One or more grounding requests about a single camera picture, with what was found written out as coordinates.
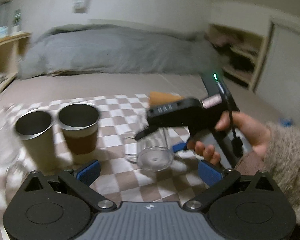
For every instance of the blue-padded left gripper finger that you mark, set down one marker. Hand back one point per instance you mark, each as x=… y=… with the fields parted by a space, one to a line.
x=78 y=182
x=218 y=181

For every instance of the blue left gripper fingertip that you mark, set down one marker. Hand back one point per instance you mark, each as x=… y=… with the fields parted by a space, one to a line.
x=178 y=147

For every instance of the clear ribbed plastic cup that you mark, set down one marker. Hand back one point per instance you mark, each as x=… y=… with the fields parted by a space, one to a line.
x=151 y=153

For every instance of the fuzzy beige sleeve forearm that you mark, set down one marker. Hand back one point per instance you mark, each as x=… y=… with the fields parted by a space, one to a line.
x=282 y=161

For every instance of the orange-brown cylindrical cup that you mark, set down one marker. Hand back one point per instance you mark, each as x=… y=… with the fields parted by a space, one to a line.
x=159 y=98

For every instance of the beige cup with brown sleeve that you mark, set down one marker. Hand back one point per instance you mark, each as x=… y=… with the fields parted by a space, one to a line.
x=79 y=124

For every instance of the beige metal-lined cup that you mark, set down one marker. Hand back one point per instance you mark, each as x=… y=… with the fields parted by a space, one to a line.
x=35 y=130

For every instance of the person's right hand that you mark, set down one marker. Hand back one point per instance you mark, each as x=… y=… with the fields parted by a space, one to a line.
x=255 y=132

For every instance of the brown white checkered cloth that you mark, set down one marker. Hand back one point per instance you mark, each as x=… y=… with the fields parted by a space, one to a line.
x=42 y=208

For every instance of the ribbed clear glass goblet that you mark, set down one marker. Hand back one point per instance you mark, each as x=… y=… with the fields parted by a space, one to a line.
x=15 y=170

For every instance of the wooden clothes shelf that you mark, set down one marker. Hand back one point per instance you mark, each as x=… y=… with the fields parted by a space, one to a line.
x=243 y=52

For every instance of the grey duvet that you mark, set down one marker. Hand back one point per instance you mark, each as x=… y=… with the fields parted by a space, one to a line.
x=114 y=49

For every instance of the wooden side shelf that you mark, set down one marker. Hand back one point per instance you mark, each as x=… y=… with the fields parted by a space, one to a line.
x=11 y=49

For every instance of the green glass bottle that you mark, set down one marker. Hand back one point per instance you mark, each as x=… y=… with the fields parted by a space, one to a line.
x=16 y=26

